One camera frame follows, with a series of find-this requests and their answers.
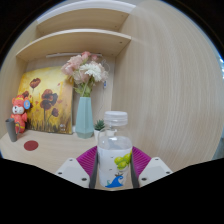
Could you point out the grey ribbed mug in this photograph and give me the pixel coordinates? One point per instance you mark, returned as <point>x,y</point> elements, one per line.
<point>11,130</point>

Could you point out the white light bar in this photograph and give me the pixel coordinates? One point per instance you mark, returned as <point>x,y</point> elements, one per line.
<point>73,54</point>

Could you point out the teal faceted vase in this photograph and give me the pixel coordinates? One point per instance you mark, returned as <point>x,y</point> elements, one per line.
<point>84,118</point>

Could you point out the yellow poppy flower painting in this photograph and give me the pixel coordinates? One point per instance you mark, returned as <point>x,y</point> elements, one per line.
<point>46,96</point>

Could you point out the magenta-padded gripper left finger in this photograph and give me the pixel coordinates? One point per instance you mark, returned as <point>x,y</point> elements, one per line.
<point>73,171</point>

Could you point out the flat round red coaster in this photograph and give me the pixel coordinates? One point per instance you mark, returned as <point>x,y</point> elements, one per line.
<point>31,145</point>

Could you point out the small potted succulent plant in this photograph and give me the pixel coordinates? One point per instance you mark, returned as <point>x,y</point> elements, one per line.
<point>98,126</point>

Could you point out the red plush bear toy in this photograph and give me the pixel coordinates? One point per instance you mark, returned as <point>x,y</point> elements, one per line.
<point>19,113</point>

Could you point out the clear plastic drink bottle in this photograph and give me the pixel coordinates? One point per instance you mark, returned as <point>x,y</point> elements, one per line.
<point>114,150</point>

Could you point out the pink and white flower bouquet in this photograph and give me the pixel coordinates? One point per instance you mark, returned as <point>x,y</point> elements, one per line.
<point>85,70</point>

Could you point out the light wood shelf unit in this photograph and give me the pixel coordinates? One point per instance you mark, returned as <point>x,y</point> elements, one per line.
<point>76,41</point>

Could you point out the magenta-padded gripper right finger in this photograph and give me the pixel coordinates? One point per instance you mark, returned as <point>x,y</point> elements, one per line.
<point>153,170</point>

